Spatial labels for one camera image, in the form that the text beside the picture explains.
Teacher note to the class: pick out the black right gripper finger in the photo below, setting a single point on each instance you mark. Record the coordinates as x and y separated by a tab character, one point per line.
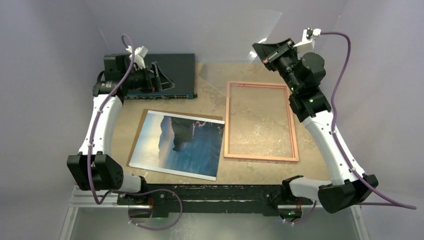
269	64
267	52

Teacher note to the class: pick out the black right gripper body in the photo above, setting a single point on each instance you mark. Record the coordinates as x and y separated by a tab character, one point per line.
285	63

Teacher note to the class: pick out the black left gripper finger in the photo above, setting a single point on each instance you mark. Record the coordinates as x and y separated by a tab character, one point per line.
160	90
164	74

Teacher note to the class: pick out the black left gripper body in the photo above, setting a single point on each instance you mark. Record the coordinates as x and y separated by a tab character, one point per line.
139	80

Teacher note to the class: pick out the brown cardboard backing board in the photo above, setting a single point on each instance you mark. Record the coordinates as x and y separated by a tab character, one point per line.
139	132

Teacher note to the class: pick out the clear transparent sheet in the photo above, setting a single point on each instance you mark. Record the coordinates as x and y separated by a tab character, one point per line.
225	51

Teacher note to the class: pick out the blue landscape photo print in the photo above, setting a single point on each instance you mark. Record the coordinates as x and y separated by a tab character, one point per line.
180	145

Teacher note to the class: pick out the pink wooden picture frame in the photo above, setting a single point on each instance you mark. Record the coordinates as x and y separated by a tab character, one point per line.
259	123

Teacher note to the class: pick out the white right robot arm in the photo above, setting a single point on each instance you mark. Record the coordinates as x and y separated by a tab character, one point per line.
348	184

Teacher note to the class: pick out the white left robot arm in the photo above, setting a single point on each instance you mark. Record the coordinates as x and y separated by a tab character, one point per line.
92	167

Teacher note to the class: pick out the dark blue network switch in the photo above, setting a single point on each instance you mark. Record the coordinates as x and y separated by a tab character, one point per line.
179	67

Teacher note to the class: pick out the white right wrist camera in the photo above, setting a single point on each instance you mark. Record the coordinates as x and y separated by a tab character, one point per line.
309	37

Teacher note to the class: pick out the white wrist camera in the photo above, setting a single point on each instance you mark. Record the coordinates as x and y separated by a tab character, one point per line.
138	55
309	37

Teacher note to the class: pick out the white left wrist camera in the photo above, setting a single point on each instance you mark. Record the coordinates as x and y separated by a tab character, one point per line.
138	55

